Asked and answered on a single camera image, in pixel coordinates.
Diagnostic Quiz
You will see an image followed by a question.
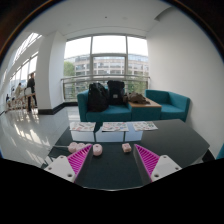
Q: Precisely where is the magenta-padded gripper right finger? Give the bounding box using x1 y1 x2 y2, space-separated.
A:
133 143 183 186

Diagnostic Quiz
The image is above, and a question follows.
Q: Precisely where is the brown bag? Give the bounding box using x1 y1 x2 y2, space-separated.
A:
126 92 151 105

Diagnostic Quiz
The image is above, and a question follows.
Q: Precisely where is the teal sofa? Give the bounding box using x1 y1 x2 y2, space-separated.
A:
77 89 133 123

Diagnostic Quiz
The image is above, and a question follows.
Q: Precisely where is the large black backpack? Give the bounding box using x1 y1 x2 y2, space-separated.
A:
87 82 110 113

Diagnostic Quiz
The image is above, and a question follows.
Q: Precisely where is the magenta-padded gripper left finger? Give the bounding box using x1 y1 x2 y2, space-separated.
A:
43 143 94 184

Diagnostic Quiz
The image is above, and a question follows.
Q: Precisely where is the sticker sheet with green prints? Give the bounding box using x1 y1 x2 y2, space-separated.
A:
132 120 159 132

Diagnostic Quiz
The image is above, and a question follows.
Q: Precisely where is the metal window railing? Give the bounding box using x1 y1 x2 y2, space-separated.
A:
60 74 150 102

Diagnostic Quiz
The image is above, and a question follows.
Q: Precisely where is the pink power strip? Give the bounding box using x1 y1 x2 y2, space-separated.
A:
67 141 104 157

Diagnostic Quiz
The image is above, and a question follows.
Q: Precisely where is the pink charger block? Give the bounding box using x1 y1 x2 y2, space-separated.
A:
121 142 133 154

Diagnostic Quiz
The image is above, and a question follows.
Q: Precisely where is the teal side table wooden top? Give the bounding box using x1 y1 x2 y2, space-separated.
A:
127 98 163 122

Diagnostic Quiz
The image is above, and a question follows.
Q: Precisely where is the sticker sheet with pastel prints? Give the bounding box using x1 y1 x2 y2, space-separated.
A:
101 121 130 133

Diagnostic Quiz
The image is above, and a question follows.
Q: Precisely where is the teal armchair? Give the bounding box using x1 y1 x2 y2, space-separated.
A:
144 89 191 123

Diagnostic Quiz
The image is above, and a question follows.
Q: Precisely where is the black backpack with grey label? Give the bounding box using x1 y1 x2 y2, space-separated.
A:
106 79 126 106

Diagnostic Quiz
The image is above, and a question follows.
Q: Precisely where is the person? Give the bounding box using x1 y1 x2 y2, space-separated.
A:
26 72 37 113
14 82 24 101

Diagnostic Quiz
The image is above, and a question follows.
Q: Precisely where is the sticker sheet with red prints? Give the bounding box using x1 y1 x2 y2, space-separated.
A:
69 121 97 133

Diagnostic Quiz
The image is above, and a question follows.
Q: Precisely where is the teal chair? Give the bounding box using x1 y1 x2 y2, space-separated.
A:
216 143 224 160

